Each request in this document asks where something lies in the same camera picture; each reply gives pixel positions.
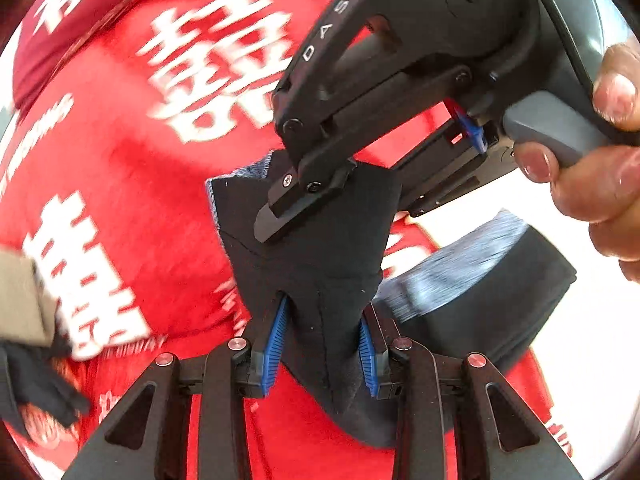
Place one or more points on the beige folded cloth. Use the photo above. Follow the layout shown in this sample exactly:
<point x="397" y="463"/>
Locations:
<point x="27" y="310"/>

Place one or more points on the red wedding print sofa cover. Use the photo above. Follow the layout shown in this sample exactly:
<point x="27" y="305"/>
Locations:
<point x="103" y="180"/>

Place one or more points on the dark red pillow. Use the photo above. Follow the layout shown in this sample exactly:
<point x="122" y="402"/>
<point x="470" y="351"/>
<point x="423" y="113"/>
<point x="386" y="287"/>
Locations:
<point x="45" y="37"/>

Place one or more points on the black pants blue patterned trim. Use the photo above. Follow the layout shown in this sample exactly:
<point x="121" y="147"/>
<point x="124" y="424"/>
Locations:
<point x="489" y="292"/>

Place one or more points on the person's right hand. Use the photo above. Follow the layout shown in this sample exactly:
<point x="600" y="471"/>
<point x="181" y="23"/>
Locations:
<point x="603" y="188"/>

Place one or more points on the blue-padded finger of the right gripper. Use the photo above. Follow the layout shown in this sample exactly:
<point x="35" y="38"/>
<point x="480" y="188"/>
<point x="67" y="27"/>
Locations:
<point x="457" y="158"/>
<point x="288" y="200"/>

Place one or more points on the black crumpled garment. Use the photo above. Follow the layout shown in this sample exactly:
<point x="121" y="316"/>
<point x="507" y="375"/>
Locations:
<point x="28" y="377"/>

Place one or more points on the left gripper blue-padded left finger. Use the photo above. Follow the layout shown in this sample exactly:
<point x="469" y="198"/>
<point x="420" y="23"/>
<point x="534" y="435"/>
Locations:
<point x="146" y="434"/>

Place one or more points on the red embroidered cushion left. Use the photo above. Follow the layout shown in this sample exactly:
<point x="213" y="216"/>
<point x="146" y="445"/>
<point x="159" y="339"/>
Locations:
<point x="45" y="433"/>

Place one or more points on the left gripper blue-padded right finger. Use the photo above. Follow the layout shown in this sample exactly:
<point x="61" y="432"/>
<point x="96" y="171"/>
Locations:
<point x="457" y="418"/>

